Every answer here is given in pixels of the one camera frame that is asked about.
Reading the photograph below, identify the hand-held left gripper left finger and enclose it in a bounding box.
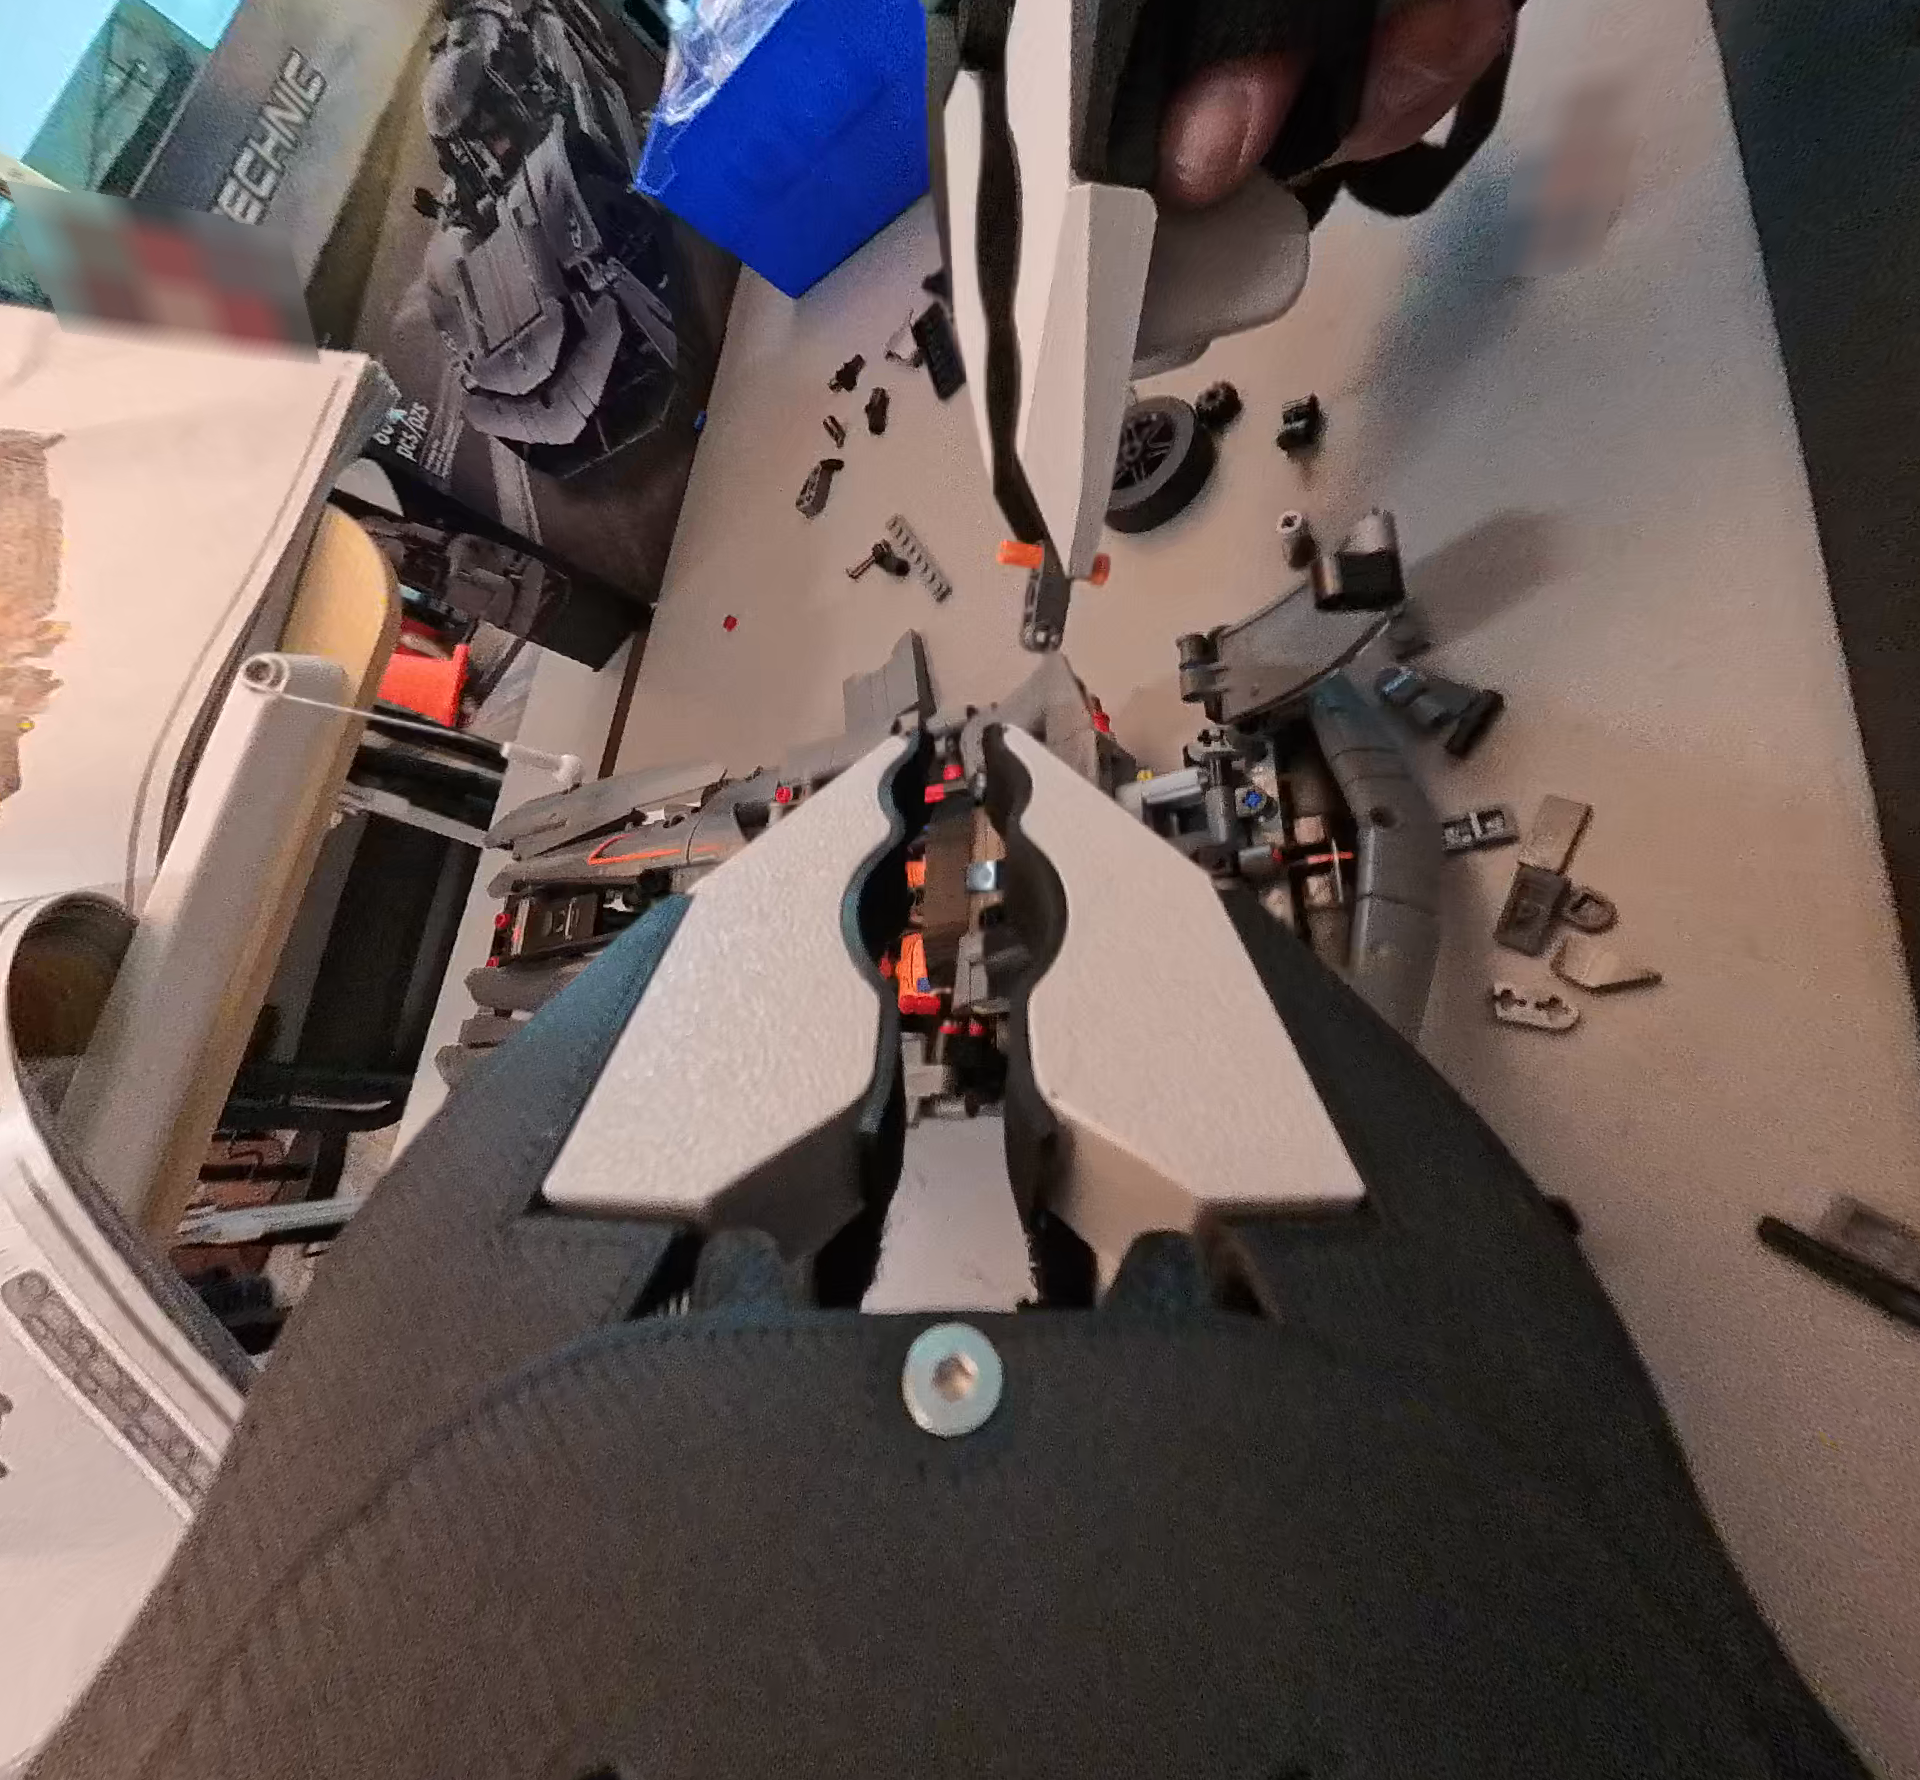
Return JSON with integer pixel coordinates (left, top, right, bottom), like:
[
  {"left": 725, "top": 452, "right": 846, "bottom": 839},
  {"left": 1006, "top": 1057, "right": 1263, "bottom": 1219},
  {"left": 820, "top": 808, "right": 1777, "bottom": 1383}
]
[{"left": 542, "top": 732, "right": 924, "bottom": 1228}]

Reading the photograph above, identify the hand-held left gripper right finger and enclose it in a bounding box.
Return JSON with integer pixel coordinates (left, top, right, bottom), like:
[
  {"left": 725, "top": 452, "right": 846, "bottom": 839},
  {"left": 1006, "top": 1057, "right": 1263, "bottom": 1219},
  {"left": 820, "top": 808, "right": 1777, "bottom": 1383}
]
[{"left": 985, "top": 727, "right": 1368, "bottom": 1240}]

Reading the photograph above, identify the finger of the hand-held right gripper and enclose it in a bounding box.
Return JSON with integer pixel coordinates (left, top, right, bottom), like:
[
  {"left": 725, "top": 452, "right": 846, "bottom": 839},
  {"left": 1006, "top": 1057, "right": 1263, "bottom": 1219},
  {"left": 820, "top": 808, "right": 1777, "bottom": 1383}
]
[
  {"left": 929, "top": 66, "right": 1051, "bottom": 569},
  {"left": 1004, "top": 0, "right": 1189, "bottom": 589}
]

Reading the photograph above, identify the orange lego axle piece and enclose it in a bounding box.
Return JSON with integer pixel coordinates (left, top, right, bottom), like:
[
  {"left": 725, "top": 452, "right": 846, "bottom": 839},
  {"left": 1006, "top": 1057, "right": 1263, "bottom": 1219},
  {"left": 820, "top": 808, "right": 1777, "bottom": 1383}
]
[{"left": 996, "top": 535, "right": 1113, "bottom": 652}]

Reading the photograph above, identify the grey lego car model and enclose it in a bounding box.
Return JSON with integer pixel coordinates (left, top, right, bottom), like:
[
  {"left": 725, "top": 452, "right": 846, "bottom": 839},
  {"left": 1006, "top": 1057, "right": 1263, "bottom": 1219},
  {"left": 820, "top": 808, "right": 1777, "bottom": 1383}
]
[{"left": 433, "top": 512, "right": 1450, "bottom": 1122}]

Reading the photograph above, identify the lego instruction booklet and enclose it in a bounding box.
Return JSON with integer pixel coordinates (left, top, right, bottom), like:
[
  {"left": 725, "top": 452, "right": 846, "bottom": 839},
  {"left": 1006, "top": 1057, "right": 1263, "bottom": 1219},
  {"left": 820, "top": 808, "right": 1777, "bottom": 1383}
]
[{"left": 0, "top": 303, "right": 399, "bottom": 1744}]

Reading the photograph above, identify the black lego wheel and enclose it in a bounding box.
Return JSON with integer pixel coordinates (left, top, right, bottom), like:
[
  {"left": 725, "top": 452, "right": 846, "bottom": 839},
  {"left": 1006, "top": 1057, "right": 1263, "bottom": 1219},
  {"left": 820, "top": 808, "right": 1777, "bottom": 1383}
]
[{"left": 1101, "top": 395, "right": 1219, "bottom": 538}]

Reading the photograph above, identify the grey lego slope tile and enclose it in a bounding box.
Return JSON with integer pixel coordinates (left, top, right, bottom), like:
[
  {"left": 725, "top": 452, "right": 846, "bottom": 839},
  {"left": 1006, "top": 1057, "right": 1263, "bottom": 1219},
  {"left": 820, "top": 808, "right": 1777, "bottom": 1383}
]
[{"left": 1493, "top": 862, "right": 1571, "bottom": 955}]

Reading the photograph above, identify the black lego set box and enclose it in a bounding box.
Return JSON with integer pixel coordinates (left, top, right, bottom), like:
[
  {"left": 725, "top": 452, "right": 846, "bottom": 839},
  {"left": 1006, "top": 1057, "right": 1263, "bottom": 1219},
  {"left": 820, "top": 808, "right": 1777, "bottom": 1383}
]
[{"left": 134, "top": 0, "right": 751, "bottom": 672}]

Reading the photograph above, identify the dark blurred lego piece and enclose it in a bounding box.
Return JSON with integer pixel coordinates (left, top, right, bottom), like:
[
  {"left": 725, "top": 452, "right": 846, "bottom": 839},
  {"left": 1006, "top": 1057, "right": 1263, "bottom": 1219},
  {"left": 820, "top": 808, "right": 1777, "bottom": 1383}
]
[{"left": 1757, "top": 1193, "right": 1920, "bottom": 1332}]

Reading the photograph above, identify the person's right hand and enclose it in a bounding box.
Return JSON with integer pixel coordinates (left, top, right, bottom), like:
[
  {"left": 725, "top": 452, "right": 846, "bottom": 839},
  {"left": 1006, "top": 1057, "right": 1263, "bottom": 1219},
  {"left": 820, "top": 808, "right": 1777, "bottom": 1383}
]
[{"left": 1154, "top": 0, "right": 1614, "bottom": 213}]

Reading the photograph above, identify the blue storage bin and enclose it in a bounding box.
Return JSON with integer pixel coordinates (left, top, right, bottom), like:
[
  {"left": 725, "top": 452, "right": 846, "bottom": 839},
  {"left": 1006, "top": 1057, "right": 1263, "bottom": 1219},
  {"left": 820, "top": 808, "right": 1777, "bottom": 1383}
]
[{"left": 634, "top": 0, "right": 939, "bottom": 300}]

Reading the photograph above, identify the orange plastic crate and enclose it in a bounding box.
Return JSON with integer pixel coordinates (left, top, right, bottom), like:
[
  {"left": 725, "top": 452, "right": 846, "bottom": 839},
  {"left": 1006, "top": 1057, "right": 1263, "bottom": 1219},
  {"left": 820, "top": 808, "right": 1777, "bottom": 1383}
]
[{"left": 374, "top": 641, "right": 469, "bottom": 728}]

